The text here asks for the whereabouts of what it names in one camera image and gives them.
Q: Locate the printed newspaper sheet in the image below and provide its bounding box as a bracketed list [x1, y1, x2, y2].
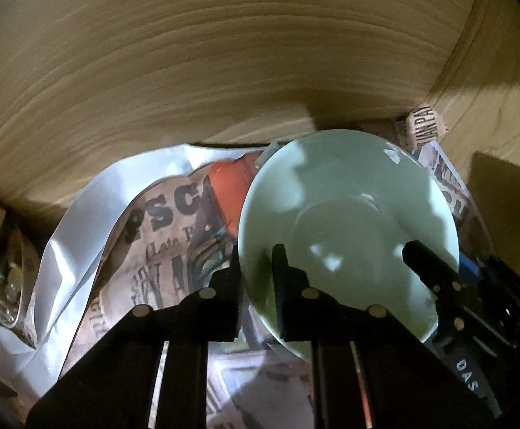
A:
[59, 140, 489, 429]

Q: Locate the printed paper roll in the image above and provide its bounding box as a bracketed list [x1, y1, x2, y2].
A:
[404, 104, 449, 149]

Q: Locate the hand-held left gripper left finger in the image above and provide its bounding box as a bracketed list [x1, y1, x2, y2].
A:
[26, 245, 245, 429]

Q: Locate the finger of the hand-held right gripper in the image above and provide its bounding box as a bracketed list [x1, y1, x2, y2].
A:
[402, 240, 468, 341]
[458, 254, 513, 289]

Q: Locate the mint green bowl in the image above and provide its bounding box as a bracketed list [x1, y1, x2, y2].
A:
[237, 129, 460, 364]

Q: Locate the small glass dish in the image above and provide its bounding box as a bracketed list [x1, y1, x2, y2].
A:
[0, 226, 43, 328]

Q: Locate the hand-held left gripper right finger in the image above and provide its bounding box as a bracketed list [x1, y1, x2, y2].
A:
[273, 244, 499, 429]

